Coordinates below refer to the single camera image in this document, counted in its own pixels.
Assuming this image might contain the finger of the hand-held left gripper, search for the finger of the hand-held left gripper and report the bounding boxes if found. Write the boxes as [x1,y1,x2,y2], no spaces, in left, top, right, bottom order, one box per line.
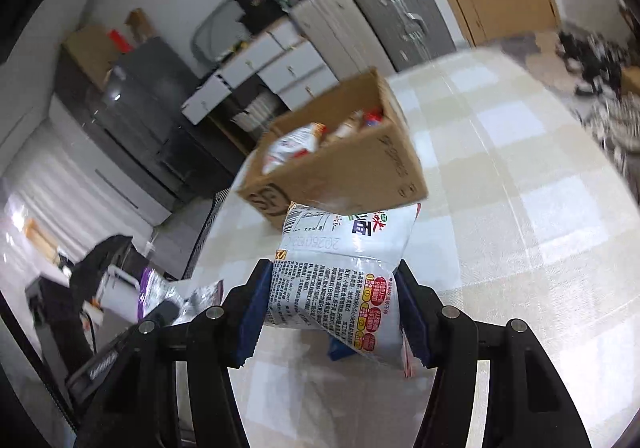
[145,300,180,329]

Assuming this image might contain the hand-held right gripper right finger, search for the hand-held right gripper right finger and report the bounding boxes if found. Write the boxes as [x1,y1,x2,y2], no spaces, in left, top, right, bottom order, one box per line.
[395,260,591,448]

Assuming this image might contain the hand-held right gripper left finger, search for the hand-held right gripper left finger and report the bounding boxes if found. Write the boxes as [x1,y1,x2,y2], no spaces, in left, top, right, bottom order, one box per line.
[75,258,273,448]

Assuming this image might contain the purple silver snack packet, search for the purple silver snack packet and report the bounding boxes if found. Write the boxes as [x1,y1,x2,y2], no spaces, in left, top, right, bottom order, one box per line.
[137,267,226,326]

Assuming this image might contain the white orange snack packet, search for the white orange snack packet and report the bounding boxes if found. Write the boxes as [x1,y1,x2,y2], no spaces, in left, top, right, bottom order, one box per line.
[260,202,423,379]
[262,123,326,173]

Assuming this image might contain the cardboard box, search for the cardboard box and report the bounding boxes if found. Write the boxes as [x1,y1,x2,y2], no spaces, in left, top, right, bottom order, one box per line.
[235,68,430,231]

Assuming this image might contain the blue snack packet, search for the blue snack packet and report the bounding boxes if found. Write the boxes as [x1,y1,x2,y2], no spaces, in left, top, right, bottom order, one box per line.
[327,335,361,364]

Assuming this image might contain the black chair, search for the black chair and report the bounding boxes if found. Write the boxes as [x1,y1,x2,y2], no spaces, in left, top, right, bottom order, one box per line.
[67,234,135,323]

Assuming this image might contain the checked tablecloth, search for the checked tablecloth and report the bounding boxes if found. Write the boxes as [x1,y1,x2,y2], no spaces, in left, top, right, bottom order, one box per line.
[182,48,640,448]

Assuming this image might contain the white curtain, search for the white curtain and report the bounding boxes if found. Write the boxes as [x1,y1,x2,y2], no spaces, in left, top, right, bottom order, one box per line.
[0,118,171,289]

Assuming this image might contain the clear orange snack bag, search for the clear orange snack bag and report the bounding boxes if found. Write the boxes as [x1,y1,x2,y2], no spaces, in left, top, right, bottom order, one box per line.
[330,110,368,141]

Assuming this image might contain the dark grey cabinet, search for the dark grey cabinet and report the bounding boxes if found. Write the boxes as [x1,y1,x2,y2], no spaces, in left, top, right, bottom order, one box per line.
[52,35,251,209]

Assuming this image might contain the white drawer cabinet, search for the white drawer cabinet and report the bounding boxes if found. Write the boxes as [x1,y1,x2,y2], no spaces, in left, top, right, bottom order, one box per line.
[181,18,341,129]

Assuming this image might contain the brown cardboard boxes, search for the brown cardboard boxes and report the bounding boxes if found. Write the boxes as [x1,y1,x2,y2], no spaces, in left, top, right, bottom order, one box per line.
[62,8,156,88]

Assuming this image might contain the beige suitcase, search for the beige suitcase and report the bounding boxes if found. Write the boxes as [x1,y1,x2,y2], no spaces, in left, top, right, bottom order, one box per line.
[289,0,396,78]

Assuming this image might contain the grey suitcase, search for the grey suitcase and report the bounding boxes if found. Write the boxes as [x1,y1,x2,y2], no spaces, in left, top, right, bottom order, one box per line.
[347,0,458,71]

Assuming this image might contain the black bag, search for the black bag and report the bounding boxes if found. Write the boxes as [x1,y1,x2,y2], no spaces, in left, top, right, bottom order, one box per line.
[229,0,291,36]

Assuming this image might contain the group of shoes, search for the group of shoes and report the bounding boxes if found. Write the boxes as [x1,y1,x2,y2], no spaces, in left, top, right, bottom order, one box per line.
[555,28,640,179]

